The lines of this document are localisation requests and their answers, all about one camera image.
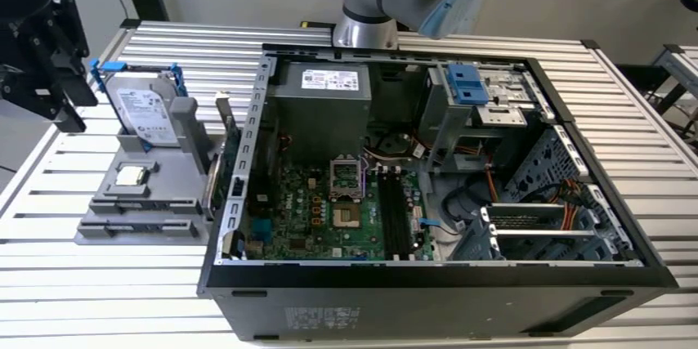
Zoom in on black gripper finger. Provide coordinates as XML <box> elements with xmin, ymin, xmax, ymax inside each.
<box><xmin>51</xmin><ymin>0</ymin><xmax>102</xmax><ymax>107</ymax></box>
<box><xmin>0</xmin><ymin>17</ymin><xmax>90</xmax><ymax>134</ymax></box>

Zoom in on RAM stick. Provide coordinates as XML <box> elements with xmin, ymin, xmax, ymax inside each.
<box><xmin>93</xmin><ymin>198</ymin><xmax>197</xmax><ymax>210</ymax></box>

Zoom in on black RAM slot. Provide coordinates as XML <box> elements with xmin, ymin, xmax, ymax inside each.
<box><xmin>385</xmin><ymin>165</ymin><xmax>404</xmax><ymax>261</ymax></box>
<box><xmin>379</xmin><ymin>165</ymin><xmax>398</xmax><ymax>261</ymax></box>
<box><xmin>398</xmin><ymin>165</ymin><xmax>417</xmax><ymax>261</ymax></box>
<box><xmin>392</xmin><ymin>165</ymin><xmax>410</xmax><ymax>261</ymax></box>

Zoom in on hard disk in blue carrier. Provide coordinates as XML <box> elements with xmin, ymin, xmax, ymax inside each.
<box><xmin>90</xmin><ymin>58</ymin><xmax>189</xmax><ymax>150</ymax></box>

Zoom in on silver CPU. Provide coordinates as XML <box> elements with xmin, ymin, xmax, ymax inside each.
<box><xmin>114</xmin><ymin>165</ymin><xmax>149</xmax><ymax>186</ymax></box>

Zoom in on grey parts rack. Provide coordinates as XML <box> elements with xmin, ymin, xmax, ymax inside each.
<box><xmin>74</xmin><ymin>96</ymin><xmax>221</xmax><ymax>247</ymax></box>

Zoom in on black case fan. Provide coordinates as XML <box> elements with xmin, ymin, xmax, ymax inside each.
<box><xmin>249</xmin><ymin>115</ymin><xmax>285</xmax><ymax>219</ymax></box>

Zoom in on grey power supply unit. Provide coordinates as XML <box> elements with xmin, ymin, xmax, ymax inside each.
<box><xmin>266</xmin><ymin>60</ymin><xmax>375</xmax><ymax>162</ymax></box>

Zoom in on metal socket cover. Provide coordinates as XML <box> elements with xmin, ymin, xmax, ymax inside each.
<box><xmin>330</xmin><ymin>154</ymin><xmax>366</xmax><ymax>199</ymax></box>

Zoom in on CPU socket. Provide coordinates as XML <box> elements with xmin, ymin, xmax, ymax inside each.
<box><xmin>331</xmin><ymin>198</ymin><xmax>365</xmax><ymax>232</ymax></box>

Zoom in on grey metal drive cage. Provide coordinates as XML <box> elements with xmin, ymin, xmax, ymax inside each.
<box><xmin>420</xmin><ymin>60</ymin><xmax>550</xmax><ymax>172</ymax></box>

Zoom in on green motherboard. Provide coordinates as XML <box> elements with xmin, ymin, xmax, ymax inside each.
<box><xmin>242</xmin><ymin>151</ymin><xmax>438</xmax><ymax>262</ymax></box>

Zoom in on blue plastic drive latch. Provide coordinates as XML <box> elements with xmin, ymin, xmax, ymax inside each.
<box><xmin>445</xmin><ymin>65</ymin><xmax>492</xmax><ymax>107</ymax></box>

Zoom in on black PC case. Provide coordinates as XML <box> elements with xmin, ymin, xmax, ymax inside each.
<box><xmin>195</xmin><ymin>41</ymin><xmax>681</xmax><ymax>344</ymax></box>

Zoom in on perforated metal disk bay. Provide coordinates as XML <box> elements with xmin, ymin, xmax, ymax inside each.
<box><xmin>452</xmin><ymin>122</ymin><xmax>642</xmax><ymax>262</ymax></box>

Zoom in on power supply wire bundle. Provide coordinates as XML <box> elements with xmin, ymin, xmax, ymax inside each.
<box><xmin>361</xmin><ymin>128</ymin><xmax>433</xmax><ymax>164</ymax></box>

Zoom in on black cable with blue tab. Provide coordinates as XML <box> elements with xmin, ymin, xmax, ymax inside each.
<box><xmin>416</xmin><ymin>217</ymin><xmax>465</xmax><ymax>236</ymax></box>

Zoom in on thick black cable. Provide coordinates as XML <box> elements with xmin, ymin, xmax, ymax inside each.
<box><xmin>441</xmin><ymin>183</ymin><xmax>496</xmax><ymax>230</ymax></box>

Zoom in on orange red power wires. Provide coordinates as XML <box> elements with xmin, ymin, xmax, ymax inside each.
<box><xmin>484</xmin><ymin>160</ymin><xmax>498</xmax><ymax>204</ymax></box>

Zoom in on orange yellow wire bundle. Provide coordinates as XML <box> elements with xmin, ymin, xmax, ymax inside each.
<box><xmin>553</xmin><ymin>179</ymin><xmax>588</xmax><ymax>230</ymax></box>

